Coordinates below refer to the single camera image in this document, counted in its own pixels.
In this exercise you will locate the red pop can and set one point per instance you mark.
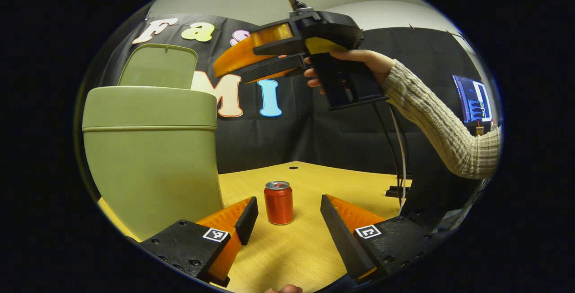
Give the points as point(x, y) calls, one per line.
point(278, 205)

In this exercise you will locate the wooden desktop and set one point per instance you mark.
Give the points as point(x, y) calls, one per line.
point(287, 248)

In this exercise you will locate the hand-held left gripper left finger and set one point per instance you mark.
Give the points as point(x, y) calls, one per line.
point(249, 219)

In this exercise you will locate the computer monitor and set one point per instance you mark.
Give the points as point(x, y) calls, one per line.
point(474, 99)

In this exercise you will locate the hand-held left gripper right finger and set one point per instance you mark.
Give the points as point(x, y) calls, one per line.
point(339, 239)

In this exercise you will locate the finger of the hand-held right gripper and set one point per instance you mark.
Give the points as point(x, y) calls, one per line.
point(274, 68)
point(238, 55)

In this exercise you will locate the green garbage bin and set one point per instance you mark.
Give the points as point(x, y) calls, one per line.
point(152, 158)

